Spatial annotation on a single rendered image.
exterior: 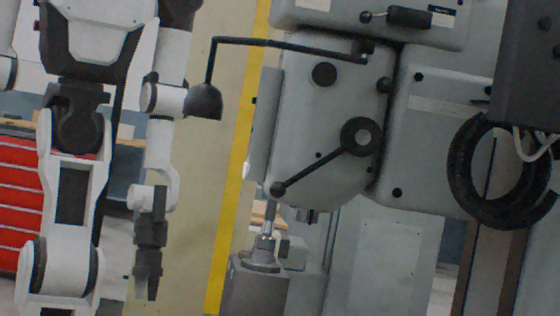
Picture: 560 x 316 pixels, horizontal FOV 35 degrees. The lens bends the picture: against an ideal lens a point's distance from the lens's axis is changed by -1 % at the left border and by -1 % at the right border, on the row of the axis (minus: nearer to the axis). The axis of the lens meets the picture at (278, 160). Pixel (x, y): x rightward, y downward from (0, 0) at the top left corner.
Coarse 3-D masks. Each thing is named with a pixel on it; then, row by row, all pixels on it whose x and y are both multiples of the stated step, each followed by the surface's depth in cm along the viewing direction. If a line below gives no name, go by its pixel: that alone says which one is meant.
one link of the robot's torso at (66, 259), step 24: (48, 120) 216; (48, 144) 212; (48, 168) 210; (72, 168) 216; (96, 168) 215; (48, 192) 213; (72, 192) 216; (96, 192) 214; (48, 216) 211; (72, 216) 216; (48, 240) 207; (72, 240) 210; (48, 264) 206; (72, 264) 208; (96, 264) 212; (48, 288) 208; (72, 288) 210
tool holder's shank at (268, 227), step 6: (270, 198) 194; (270, 204) 194; (276, 204) 194; (270, 210) 194; (276, 210) 194; (270, 216) 194; (264, 222) 194; (270, 222) 194; (264, 228) 194; (270, 228) 194; (264, 234) 194; (270, 234) 194
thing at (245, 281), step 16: (240, 256) 203; (240, 272) 189; (256, 272) 190; (272, 272) 192; (224, 288) 207; (240, 288) 189; (256, 288) 190; (272, 288) 190; (288, 288) 191; (224, 304) 201; (240, 304) 190; (256, 304) 190; (272, 304) 190
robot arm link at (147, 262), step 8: (136, 232) 224; (144, 232) 223; (152, 232) 223; (160, 232) 224; (136, 240) 224; (144, 240) 223; (152, 240) 223; (160, 240) 224; (144, 248) 224; (152, 248) 224; (160, 248) 227; (136, 256) 228; (144, 256) 222; (152, 256) 223; (160, 256) 224; (136, 264) 227; (144, 264) 222; (152, 264) 222; (160, 264) 223; (136, 272) 225; (144, 272) 220; (152, 272) 220; (160, 272) 222
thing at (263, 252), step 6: (258, 240) 193; (258, 246) 193; (264, 246) 193; (270, 246) 193; (258, 252) 193; (264, 252) 193; (270, 252) 194; (252, 258) 194; (258, 258) 193; (264, 258) 193; (270, 258) 194; (264, 264) 193; (270, 264) 194
